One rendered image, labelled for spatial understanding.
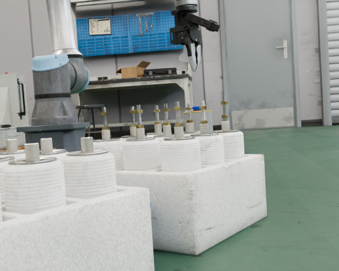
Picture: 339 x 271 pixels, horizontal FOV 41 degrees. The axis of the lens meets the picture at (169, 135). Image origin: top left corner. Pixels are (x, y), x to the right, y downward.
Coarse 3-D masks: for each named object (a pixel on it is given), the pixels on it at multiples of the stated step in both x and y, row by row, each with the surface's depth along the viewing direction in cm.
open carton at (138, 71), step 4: (140, 64) 587; (144, 64) 596; (148, 64) 605; (124, 68) 590; (128, 68) 588; (132, 68) 586; (136, 68) 584; (140, 68) 596; (144, 68) 607; (116, 72) 596; (120, 72) 605; (124, 72) 590; (128, 72) 588; (132, 72) 586; (136, 72) 584; (140, 72) 595; (124, 76) 591; (128, 76) 589; (132, 76) 586; (136, 76) 585; (140, 76) 595
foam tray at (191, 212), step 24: (120, 168) 117; (216, 168) 108; (240, 168) 118; (264, 168) 130; (168, 192) 102; (192, 192) 99; (216, 192) 107; (240, 192) 117; (264, 192) 130; (168, 216) 103; (192, 216) 99; (216, 216) 107; (240, 216) 117; (264, 216) 129; (168, 240) 103; (192, 240) 100; (216, 240) 107
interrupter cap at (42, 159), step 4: (12, 160) 74; (16, 160) 75; (20, 160) 75; (24, 160) 75; (40, 160) 72; (44, 160) 71; (48, 160) 72; (52, 160) 72; (8, 164) 73; (12, 164) 71; (16, 164) 70; (20, 164) 70; (24, 164) 70; (28, 164) 70
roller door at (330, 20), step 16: (320, 0) 591; (336, 0) 593; (320, 16) 592; (336, 16) 594; (320, 32) 594; (336, 32) 596; (320, 48) 595; (336, 48) 598; (320, 64) 601; (336, 64) 598; (320, 80) 606; (336, 80) 599; (336, 96) 600; (336, 112) 601
